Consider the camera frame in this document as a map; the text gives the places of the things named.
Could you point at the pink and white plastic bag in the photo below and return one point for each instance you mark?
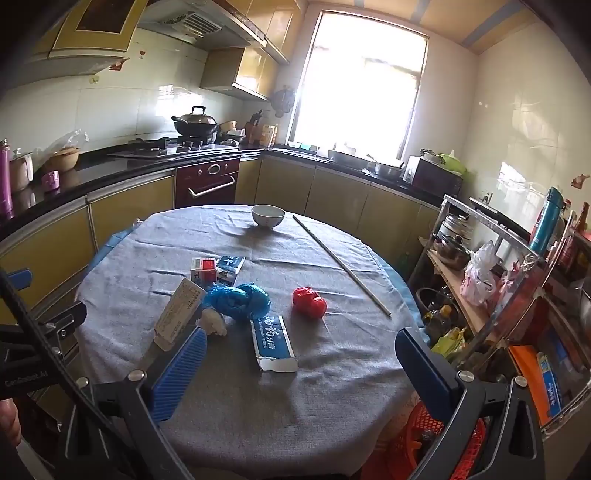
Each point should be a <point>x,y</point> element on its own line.
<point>478,277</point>

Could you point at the small red and white box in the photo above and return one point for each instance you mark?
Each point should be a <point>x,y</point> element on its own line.
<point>205,270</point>

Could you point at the round table with grey cloth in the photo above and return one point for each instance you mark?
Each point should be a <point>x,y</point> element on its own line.
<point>277,415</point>

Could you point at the cooking oil bottle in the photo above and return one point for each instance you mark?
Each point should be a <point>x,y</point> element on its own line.
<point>438,318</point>

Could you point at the brown clay pot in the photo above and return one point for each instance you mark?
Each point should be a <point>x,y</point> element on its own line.
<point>62,159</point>

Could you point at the yellow bottle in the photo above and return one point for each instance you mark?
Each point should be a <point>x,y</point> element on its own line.
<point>268,134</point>

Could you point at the pink bottle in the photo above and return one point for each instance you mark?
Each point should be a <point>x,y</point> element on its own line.
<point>5,184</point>

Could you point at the blue under cloth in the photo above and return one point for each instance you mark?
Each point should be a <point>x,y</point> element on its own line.
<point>401,295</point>

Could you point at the orange cardboard box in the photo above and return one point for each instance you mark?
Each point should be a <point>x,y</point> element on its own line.
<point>538,378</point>

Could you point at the dark microwave oven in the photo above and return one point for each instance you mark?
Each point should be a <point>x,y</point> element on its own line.
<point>436,177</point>

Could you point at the metal wash basin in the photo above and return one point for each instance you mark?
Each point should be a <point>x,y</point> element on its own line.
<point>348,157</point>

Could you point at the teal thermos bottle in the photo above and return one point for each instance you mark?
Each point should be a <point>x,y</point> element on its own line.
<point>547,219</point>

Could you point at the red plastic basket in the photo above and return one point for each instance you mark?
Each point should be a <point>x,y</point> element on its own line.
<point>429,443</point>

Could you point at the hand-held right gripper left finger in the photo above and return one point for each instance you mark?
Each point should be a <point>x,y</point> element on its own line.
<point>180,369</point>

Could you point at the bright window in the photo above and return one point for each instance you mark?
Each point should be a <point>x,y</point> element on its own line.
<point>360,83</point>

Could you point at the yellow base cabinets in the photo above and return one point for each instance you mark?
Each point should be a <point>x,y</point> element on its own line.
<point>46,244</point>

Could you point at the long thin pale stick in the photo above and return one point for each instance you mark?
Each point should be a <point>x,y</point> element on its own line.
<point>341,267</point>

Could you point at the gas stove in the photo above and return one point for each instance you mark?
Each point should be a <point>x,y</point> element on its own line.
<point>171,146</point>

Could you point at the crumpled white tissue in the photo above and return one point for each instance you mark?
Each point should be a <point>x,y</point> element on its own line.
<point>213,323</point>

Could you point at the yellow wall cabinet dark panel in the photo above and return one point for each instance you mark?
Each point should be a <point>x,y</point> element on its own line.
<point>87,32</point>

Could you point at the small blue and white box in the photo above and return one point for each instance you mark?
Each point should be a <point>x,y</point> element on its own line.
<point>229,267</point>

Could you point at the metal kitchen rack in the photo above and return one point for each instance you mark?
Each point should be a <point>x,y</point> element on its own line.
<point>508,286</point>

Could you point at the person's left hand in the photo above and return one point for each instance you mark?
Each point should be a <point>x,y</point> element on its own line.
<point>7,422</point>

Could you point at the dark sauce bottle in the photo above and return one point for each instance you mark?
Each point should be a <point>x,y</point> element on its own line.
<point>579,235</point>

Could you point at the black wok with lid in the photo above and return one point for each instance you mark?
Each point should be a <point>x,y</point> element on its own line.
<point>196,122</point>

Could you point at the white ceramic bowl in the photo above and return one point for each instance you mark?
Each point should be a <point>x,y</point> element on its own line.
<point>268,216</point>

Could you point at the blue toothpaste box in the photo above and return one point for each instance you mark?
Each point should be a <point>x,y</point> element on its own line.
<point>272,344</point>

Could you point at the range hood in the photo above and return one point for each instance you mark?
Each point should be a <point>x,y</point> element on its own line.
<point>194,23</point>

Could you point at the beige carton with silver flap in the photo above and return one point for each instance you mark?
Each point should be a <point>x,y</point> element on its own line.
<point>178,309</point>

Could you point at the clear plastic bag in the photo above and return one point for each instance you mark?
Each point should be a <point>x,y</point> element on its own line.
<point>69,140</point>

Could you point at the steel pot with lid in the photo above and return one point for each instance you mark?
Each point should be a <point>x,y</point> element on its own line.
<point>450,247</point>

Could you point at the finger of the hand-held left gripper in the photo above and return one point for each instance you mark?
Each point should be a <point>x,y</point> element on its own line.
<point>69,316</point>
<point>19,278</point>

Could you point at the dark red built-in oven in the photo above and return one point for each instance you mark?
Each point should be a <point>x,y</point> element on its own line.
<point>207,182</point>

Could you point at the red tomato toy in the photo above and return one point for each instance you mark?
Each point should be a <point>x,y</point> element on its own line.
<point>309,301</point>

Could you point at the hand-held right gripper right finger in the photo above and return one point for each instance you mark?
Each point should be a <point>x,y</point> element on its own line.
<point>422,369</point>

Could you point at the small metal pot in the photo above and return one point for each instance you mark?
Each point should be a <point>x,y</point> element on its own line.
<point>388,168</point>

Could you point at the pink cup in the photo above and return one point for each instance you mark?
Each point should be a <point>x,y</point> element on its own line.
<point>51,180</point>

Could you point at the crumpled blue plastic bag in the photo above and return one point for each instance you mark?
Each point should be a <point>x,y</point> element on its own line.
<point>240,300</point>

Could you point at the white jug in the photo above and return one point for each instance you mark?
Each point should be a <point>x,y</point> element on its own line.
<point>21,170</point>

